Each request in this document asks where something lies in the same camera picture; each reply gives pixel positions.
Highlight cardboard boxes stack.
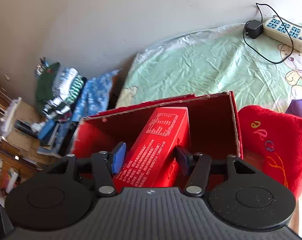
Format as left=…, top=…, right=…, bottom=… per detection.
left=0, top=98, right=57, bottom=165

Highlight pile of folded clothes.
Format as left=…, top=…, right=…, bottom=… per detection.
left=36, top=57, right=87, bottom=122

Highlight red printed carton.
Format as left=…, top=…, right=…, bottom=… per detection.
left=113, top=107, right=190, bottom=192

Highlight black power adapter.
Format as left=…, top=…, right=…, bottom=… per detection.
left=244, top=20, right=263, bottom=39

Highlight purple cloth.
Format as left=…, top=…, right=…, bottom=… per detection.
left=285, top=99, right=302, bottom=118

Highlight green bed sheet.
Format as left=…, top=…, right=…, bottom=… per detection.
left=117, top=24, right=302, bottom=112

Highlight black adapter cable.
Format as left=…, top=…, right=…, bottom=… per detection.
left=242, top=2, right=295, bottom=65

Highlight white power strip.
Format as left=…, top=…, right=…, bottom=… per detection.
left=263, top=17, right=302, bottom=53

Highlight red embroidered pillow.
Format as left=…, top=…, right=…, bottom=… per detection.
left=238, top=105, right=302, bottom=199

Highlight large red cardboard box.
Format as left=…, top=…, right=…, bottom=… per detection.
left=70, top=90, right=244, bottom=188

